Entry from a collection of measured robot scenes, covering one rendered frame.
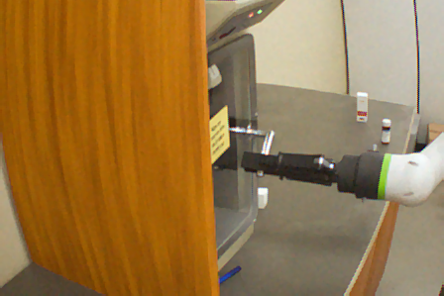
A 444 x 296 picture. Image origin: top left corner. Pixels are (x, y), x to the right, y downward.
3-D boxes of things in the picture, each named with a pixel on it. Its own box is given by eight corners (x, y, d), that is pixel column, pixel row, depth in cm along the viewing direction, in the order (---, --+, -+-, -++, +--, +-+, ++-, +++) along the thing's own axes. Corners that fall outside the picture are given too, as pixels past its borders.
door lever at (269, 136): (239, 176, 122) (235, 171, 120) (252, 129, 125) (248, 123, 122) (266, 179, 120) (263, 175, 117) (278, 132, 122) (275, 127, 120)
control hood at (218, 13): (166, 61, 93) (166, 2, 90) (249, 21, 121) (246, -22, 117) (239, 66, 89) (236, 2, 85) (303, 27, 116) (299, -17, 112)
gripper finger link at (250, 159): (277, 172, 117) (276, 170, 117) (241, 167, 120) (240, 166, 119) (280, 156, 118) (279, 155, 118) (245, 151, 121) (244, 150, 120)
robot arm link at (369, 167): (375, 197, 104) (378, 209, 112) (387, 139, 107) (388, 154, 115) (348, 195, 106) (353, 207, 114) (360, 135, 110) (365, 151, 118)
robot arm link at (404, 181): (439, 153, 99) (430, 209, 99) (439, 157, 111) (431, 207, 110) (384, 147, 105) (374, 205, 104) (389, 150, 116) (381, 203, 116)
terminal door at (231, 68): (191, 282, 109) (171, 72, 95) (254, 217, 135) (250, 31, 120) (194, 283, 109) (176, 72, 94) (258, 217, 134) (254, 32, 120)
